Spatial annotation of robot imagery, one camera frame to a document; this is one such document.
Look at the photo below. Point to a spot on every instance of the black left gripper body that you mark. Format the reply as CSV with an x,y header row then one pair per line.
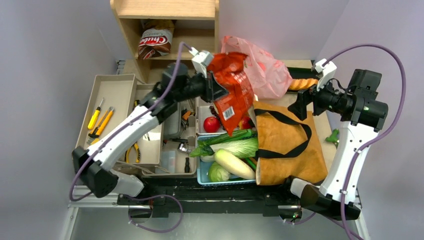
x,y
200,86

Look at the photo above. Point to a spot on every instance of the white daikon radish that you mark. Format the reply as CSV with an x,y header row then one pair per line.
x,y
234,165

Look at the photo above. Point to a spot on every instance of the yellow screwdriver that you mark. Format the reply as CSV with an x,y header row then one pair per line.
x,y
95,116

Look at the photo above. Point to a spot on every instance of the brown Trader Joe's bag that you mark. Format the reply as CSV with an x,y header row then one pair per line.
x,y
287,146

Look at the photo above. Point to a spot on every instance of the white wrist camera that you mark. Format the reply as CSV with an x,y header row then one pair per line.
x,y
201,60
325,70

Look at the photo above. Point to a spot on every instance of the yellow handled pliers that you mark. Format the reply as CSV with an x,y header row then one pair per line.
x,y
133,153

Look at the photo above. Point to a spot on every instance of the golden baguette bread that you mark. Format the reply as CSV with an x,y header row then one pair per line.
x,y
302,83

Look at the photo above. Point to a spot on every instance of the green cucumber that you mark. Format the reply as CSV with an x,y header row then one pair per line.
x,y
225,137

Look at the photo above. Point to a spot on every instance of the black tray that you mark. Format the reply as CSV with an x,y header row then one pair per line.
x,y
302,73

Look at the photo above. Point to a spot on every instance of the small green plastic clip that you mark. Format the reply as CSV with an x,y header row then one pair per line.
x,y
334,137

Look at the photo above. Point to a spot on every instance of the red snack packet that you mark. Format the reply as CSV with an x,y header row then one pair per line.
x,y
228,71

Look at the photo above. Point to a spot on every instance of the orange hex key set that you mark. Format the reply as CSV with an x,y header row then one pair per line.
x,y
186,114

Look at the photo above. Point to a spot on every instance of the blue perforated basket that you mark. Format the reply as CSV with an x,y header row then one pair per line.
x,y
202,173

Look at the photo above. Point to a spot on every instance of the orange utility knife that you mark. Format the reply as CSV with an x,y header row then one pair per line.
x,y
98,130

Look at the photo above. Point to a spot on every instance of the Chubs snack bag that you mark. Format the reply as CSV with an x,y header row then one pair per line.
x,y
156,39

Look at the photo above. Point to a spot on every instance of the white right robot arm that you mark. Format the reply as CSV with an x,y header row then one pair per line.
x,y
362,118

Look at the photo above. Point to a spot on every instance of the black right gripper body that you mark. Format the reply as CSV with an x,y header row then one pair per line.
x,y
310,101

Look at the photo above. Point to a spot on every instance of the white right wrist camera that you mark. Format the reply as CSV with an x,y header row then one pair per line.
x,y
325,70

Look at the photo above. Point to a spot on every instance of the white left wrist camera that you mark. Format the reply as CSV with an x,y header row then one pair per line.
x,y
201,60

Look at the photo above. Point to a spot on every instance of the red yellow apple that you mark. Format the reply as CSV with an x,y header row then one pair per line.
x,y
245,123

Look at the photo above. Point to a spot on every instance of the small black screwdriver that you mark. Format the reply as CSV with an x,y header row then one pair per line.
x,y
187,168

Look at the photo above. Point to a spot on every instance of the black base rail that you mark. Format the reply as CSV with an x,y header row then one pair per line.
x,y
185,194

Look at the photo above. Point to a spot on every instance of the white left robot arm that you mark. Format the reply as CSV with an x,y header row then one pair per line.
x,y
94,165

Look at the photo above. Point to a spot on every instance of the beige toolbox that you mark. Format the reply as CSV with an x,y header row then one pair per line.
x,y
163,150

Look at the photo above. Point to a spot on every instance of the clear small parts box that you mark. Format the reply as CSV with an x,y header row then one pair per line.
x,y
168,161

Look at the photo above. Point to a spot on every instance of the pink plastic grocery bag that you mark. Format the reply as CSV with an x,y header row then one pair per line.
x,y
269,77

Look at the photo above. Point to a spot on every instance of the green leafy vegetable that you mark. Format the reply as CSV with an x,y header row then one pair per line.
x,y
202,151

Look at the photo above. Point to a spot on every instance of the white perforated basket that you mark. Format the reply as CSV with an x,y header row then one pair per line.
x,y
203,112

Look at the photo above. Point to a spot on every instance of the grey plastic case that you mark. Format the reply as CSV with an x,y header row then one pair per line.
x,y
172,126

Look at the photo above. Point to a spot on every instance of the green napa cabbage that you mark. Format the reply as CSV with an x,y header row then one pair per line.
x,y
243,148

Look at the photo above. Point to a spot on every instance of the beige toolbox tray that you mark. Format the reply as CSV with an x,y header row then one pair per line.
x,y
118,91

